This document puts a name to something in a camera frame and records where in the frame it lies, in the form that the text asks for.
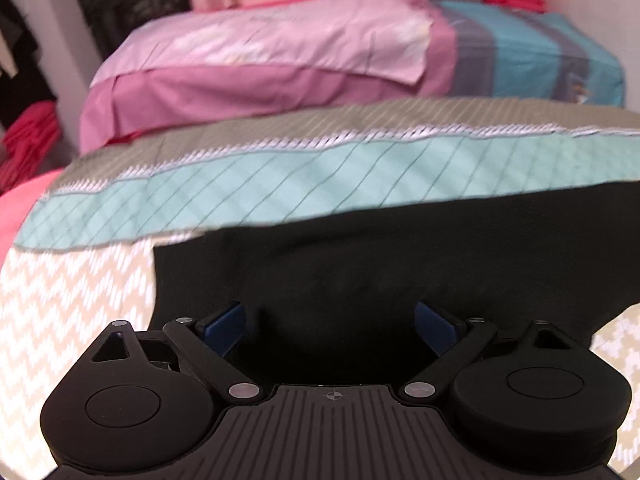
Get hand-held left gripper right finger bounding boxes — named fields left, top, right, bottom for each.
left=401, top=299, right=576, bottom=401

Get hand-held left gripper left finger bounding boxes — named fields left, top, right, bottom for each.
left=89, top=301, right=262, bottom=402

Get black pants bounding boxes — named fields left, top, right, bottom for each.
left=152, top=179, right=640, bottom=392

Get patterned teal beige bed sheet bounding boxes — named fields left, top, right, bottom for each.
left=0, top=95, right=640, bottom=480

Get pink floral bed sheet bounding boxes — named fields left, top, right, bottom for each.
left=79, top=0, right=457, bottom=155

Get low pile of red clothes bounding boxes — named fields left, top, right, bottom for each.
left=0, top=100, right=64, bottom=195

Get blue grey striped bed sheet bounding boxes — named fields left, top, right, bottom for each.
left=429, top=0, right=627, bottom=109

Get hanging dark clothes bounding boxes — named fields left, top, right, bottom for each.
left=0, top=0, right=57, bottom=131

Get dark window frame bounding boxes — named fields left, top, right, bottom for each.
left=66, top=0, right=195, bottom=62

